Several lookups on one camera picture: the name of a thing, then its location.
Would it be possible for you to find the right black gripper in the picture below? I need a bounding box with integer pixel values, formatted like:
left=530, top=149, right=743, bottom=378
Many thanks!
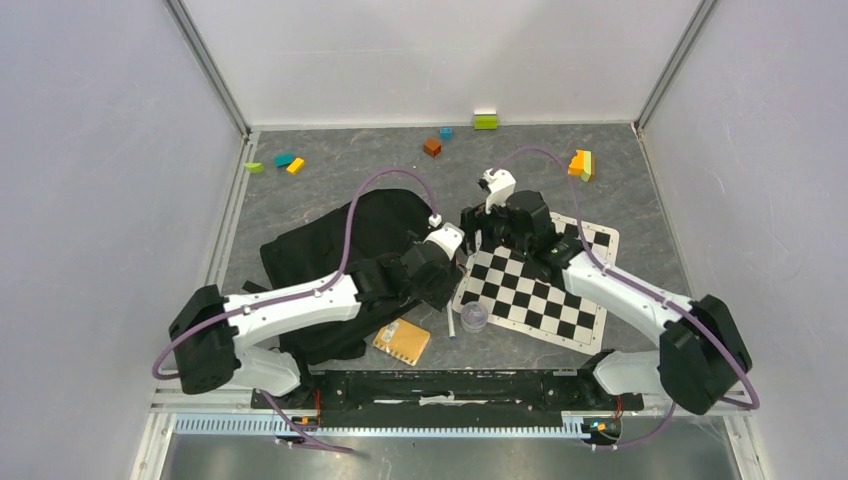
left=458, top=191, right=531, bottom=258

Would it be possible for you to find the white blue marker pen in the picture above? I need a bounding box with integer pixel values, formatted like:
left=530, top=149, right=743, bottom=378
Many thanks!
left=446, top=303, right=457, bottom=340

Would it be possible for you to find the black student backpack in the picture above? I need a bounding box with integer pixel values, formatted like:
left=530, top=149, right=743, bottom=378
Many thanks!
left=260, top=189, right=431, bottom=365

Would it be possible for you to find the clear paperclip jar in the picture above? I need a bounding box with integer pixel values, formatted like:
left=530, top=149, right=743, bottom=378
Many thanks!
left=460, top=301, right=489, bottom=333

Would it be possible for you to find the black white chessboard mat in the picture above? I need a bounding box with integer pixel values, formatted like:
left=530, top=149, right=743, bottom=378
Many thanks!
left=452, top=246, right=607, bottom=355

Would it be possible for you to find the brown spiral notebook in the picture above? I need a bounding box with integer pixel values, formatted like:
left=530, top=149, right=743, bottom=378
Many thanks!
left=372, top=318, right=431, bottom=366

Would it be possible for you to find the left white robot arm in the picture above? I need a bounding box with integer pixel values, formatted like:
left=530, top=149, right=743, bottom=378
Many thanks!
left=168, top=229, right=462, bottom=408

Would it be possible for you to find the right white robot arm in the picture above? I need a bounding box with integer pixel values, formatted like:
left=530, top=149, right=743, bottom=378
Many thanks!
left=460, top=190, right=761, bottom=415

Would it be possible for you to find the orange stepped block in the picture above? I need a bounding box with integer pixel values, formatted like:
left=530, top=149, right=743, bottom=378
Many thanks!
left=568, top=150, right=588, bottom=177

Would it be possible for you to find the yellow-green block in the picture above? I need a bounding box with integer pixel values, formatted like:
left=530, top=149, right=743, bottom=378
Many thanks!
left=580, top=150, right=596, bottom=182

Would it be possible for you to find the green white block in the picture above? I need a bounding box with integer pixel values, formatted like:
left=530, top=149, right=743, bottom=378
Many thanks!
left=472, top=108, right=499, bottom=130

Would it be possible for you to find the brown cube block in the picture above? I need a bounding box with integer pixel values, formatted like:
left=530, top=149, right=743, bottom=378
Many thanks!
left=422, top=138, right=442, bottom=158

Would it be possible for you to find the yellow small block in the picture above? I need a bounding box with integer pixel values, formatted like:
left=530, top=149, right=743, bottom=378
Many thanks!
left=286, top=157, right=305, bottom=175

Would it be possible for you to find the teal block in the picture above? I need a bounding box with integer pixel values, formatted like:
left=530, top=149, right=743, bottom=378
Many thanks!
left=274, top=153, right=295, bottom=168

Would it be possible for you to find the green half-round block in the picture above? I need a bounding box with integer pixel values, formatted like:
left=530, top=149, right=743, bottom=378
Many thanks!
left=244, top=162, right=264, bottom=173

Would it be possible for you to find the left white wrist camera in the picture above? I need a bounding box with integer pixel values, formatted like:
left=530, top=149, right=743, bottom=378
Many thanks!
left=425, top=213, right=464, bottom=259

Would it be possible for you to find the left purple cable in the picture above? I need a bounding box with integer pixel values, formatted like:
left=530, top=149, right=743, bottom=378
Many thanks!
left=152, top=168, right=442, bottom=382

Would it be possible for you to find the purple cable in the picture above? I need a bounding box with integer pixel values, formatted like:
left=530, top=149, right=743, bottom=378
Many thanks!
left=152, top=168, right=442, bottom=382
left=490, top=146, right=761, bottom=411

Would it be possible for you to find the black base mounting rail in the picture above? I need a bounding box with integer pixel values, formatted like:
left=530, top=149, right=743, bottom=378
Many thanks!
left=276, top=369, right=644, bottom=428

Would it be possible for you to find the white cable duct strip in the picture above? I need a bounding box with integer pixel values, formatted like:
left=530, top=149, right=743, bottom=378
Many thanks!
left=173, top=413, right=598, bottom=440

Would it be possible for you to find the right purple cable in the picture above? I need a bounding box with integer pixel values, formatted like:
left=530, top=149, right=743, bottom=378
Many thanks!
left=490, top=146, right=761, bottom=411

